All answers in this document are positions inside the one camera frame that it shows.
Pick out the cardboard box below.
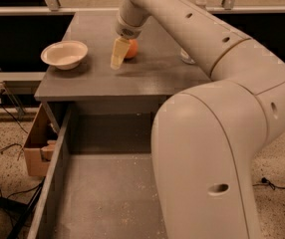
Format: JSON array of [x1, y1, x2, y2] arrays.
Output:
[[23, 106, 58, 176]]

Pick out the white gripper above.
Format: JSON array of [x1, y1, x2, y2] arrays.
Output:
[[111, 0, 150, 70]]

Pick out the clear plastic water bottle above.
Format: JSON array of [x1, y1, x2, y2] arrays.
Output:
[[180, 0, 207, 65]]

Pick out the white paper bowl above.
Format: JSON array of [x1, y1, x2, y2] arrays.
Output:
[[41, 41, 88, 70]]

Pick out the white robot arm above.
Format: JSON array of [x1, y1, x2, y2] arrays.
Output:
[[111, 0, 285, 239]]

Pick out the orange fruit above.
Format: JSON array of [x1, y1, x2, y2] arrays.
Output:
[[125, 39, 139, 59]]

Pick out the metal railing frame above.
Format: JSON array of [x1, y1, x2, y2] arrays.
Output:
[[0, 0, 285, 95]]

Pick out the black cables on left floor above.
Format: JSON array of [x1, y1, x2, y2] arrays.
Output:
[[0, 93, 46, 239]]

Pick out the open grey top drawer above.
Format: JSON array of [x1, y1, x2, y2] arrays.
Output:
[[27, 106, 167, 239]]

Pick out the grey cabinet counter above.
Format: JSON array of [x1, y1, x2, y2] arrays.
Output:
[[34, 10, 216, 132]]

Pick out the black cable on right floor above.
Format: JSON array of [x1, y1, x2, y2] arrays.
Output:
[[252, 177, 285, 194]]

